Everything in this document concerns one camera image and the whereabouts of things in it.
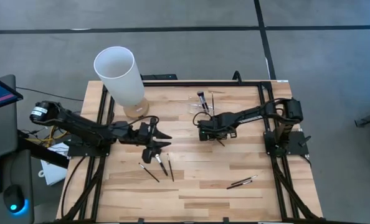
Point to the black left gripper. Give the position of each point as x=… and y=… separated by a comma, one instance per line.
x=135, y=135

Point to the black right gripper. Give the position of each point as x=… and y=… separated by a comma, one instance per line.
x=216, y=126

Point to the small eyeshadow brush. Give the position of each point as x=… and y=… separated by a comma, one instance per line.
x=220, y=142

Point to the large fluffy brown makeup brush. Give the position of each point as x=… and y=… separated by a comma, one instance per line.
x=161, y=166

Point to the flat-top silver ferrule makeup brush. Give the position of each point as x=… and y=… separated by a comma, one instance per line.
x=202, y=101

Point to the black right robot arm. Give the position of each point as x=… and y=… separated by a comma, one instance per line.
x=250, y=116

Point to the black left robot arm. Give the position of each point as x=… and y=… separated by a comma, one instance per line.
x=76, y=124

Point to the clear acrylic brush organizer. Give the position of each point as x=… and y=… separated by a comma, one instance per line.
x=191, y=107

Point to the black power strip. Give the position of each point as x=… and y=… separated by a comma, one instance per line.
x=158, y=76

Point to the white shade wooden base lamp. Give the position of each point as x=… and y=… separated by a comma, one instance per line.
x=119, y=74

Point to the white paper bag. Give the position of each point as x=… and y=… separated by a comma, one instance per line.
x=52, y=165

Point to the black computer mouse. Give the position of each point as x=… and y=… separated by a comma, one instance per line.
x=13, y=198

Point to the grey desk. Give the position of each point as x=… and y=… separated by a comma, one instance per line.
x=1, y=140

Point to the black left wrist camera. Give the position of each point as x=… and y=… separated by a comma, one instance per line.
x=147, y=155

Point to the black aluminium table frame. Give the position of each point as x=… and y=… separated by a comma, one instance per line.
x=203, y=84

